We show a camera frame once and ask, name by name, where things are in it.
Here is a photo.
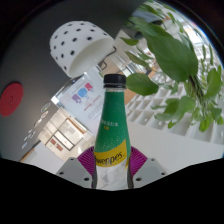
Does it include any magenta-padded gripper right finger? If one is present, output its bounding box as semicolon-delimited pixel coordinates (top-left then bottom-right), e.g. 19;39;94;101
127;145;169;190

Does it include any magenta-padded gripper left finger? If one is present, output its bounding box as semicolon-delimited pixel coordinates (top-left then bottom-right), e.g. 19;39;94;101
55;145;100;190

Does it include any potted green leafy plant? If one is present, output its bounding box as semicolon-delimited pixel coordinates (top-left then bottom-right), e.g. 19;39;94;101
119;1;224;133

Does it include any green plastic drink bottle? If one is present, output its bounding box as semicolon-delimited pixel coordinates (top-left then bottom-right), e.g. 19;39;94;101
92;73;132;191

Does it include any flat round red coaster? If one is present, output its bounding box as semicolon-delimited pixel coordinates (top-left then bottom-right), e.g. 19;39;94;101
0;81;25;118

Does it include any clear acrylic sign stand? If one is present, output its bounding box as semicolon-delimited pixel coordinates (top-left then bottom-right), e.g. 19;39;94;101
52;67;108;135

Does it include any white dotted ceramic cup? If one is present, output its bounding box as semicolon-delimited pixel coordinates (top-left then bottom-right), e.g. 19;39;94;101
48;20;116;80

